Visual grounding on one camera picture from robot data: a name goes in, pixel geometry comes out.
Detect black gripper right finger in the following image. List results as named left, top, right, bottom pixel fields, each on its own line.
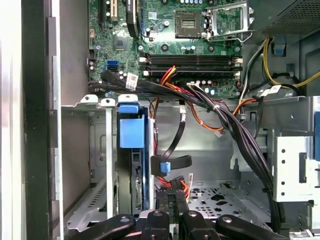
left=174, top=189, right=290, bottom=240

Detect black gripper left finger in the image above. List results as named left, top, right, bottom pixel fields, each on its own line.
left=64, top=189, right=171, bottom=240

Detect black power wire connector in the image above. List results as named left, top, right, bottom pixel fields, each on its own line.
left=154, top=173, right=195, bottom=218

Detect black data wire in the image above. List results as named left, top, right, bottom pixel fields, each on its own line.
left=150, top=98, right=193, bottom=185

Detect hard disk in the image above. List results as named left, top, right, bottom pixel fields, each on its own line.
left=116, top=94, right=151, bottom=217

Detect metal disk bay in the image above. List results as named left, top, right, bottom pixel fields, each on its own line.
left=61, top=93, right=157, bottom=232

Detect black RAM slot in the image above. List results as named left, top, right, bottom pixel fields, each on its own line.
left=139, top=59, right=243, bottom=66
left=139, top=53, right=243, bottom=61
left=139, top=65, right=243, bottom=72
left=139, top=70, right=243, bottom=78

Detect tan expansion slot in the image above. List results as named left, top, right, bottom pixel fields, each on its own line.
left=111, top=0, right=119, bottom=23

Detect black expansion slot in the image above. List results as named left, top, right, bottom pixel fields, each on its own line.
left=99, top=0, right=106, bottom=27

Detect metal optical drive cage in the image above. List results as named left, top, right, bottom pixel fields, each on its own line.
left=271, top=95, right=320, bottom=205

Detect black PC case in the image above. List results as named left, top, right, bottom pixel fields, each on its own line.
left=21, top=0, right=320, bottom=240

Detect blue data ports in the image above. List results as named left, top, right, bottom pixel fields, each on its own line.
left=106, top=59, right=120, bottom=73

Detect green motherboard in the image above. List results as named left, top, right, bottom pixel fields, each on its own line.
left=87, top=0, right=245, bottom=98

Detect black chipset chip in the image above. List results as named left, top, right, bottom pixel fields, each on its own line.
left=111, top=35, right=127, bottom=52

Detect socket locking lever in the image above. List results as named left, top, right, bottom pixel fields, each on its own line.
left=207, top=29, right=255, bottom=43

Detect blue plastic case clip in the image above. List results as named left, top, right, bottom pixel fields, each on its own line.
left=271, top=41, right=288, bottom=55

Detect CPU socket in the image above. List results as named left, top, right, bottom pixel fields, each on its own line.
left=174, top=10, right=203, bottom=39

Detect black graphics card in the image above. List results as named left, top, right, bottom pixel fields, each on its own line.
left=125, top=0, right=140, bottom=39

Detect metal socket cover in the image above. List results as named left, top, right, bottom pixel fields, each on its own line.
left=205, top=0, right=255, bottom=43

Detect gray power supply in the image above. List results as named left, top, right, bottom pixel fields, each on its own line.
left=249, top=0, right=320, bottom=43

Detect black wire bundle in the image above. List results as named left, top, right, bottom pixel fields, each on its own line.
left=87, top=69, right=287, bottom=235

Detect orange and red wires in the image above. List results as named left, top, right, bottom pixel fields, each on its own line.
left=158, top=65, right=226, bottom=133

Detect yellow wire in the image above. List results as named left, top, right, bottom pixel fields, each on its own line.
left=244, top=37, right=320, bottom=89

